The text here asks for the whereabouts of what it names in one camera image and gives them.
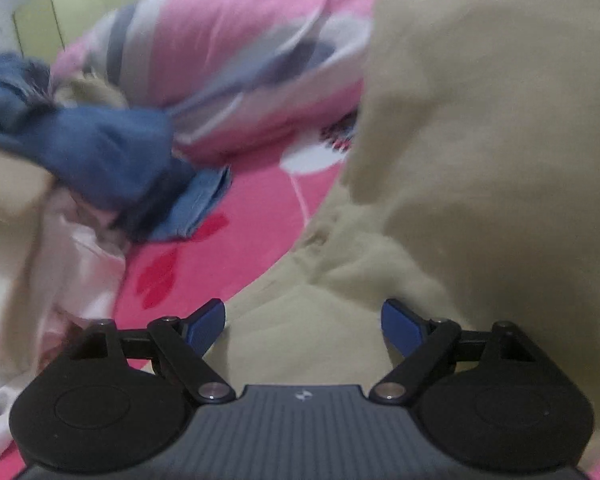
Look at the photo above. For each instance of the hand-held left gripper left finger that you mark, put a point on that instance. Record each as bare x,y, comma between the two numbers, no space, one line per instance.
207,327

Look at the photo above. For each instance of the pink floral bed sheet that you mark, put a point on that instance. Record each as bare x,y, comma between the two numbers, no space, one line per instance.
240,230

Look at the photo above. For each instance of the beige pants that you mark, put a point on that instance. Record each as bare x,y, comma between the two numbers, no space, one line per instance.
480,135

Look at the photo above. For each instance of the blue denim jeans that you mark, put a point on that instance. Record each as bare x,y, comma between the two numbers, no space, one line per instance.
105,150

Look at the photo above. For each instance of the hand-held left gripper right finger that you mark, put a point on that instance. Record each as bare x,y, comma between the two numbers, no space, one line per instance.
402,330

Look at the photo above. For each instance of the cream fleece garment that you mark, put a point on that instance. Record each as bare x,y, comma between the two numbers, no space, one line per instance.
5,190

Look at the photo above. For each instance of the white garment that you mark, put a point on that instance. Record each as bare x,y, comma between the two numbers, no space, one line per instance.
80,270

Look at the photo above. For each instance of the pale yellow wardrobe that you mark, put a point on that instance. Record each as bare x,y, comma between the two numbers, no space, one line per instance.
80,0

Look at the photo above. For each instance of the pale beige garment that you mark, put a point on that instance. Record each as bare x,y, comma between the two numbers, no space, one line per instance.
90,92

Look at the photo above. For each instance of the pink floral duvet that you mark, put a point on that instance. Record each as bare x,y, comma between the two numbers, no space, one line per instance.
205,60

